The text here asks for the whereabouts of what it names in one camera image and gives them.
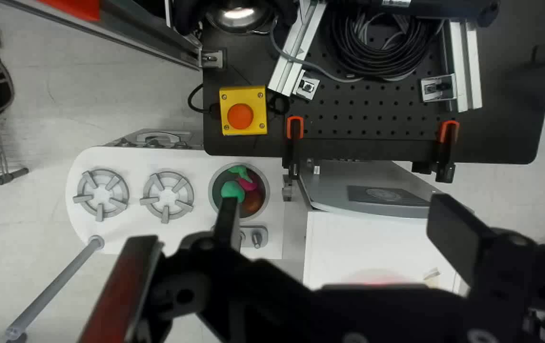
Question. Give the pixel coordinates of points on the brown toy ball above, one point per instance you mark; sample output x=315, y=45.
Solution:
x=252, y=202

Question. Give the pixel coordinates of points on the green plush toy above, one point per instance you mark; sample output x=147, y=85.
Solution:
x=230, y=189

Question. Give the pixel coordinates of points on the white toy kitchen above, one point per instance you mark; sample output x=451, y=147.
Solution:
x=196, y=157

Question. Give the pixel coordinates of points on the orange and black clamp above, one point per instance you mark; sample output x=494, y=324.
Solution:
x=294, y=143
x=446, y=152

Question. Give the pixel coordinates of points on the metal rail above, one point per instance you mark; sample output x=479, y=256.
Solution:
x=134, y=33

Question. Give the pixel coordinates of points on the pink toy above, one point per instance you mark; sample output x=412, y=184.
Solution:
x=248, y=183

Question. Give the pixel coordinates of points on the toy kitchen sink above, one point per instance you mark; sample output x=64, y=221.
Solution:
x=260, y=209

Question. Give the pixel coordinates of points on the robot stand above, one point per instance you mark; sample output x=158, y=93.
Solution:
x=372, y=105

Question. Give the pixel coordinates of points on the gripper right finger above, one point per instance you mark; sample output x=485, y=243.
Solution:
x=458, y=233

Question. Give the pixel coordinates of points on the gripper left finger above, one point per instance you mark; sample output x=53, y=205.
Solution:
x=228, y=224

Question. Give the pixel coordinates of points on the yellow emergency stop button box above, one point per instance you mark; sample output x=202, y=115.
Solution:
x=243, y=110

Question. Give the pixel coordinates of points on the grey rod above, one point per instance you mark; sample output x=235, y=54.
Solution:
x=58, y=281

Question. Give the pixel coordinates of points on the grey toy stove burner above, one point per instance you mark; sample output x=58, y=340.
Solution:
x=166, y=196
x=101, y=194

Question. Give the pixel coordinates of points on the grey flat box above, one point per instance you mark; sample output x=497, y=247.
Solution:
x=344, y=188

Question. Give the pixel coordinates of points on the grey toy kitchen tap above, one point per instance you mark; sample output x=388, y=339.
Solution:
x=256, y=237

